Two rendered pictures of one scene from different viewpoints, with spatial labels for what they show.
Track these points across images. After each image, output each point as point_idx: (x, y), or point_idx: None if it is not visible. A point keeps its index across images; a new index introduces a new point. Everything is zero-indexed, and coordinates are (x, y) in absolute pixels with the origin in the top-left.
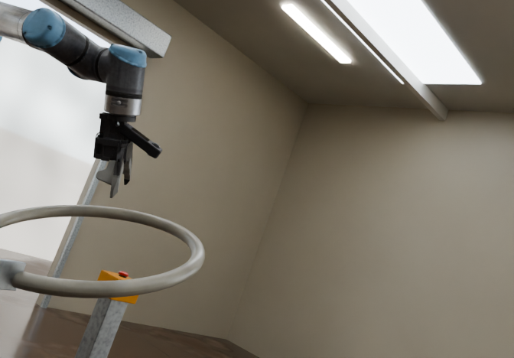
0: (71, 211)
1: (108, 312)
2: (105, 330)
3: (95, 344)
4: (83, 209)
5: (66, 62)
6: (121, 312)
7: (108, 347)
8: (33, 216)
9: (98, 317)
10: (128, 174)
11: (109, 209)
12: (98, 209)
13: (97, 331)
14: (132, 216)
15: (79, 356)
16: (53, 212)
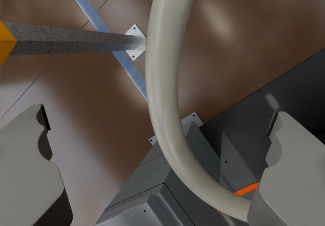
0: (196, 161)
1: (25, 38)
2: (39, 35)
3: (54, 40)
4: (186, 146)
5: None
6: (11, 24)
7: (45, 27)
8: (235, 195)
9: (31, 47)
10: (43, 128)
11: (171, 98)
12: (177, 122)
13: (44, 42)
14: (187, 22)
15: (60, 50)
16: (212, 181)
